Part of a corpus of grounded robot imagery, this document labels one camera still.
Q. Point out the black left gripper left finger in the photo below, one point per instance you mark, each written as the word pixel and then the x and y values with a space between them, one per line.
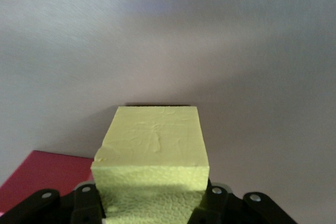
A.
pixel 65 208

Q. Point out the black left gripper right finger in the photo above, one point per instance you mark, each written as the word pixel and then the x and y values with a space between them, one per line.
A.
pixel 236 209

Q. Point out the red foam cube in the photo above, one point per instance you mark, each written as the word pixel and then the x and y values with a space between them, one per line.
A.
pixel 39 171

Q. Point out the yellow foam cube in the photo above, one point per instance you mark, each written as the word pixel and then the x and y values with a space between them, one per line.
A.
pixel 152 142

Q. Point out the brown table cover sheet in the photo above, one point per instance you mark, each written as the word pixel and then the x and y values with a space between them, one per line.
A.
pixel 236 51

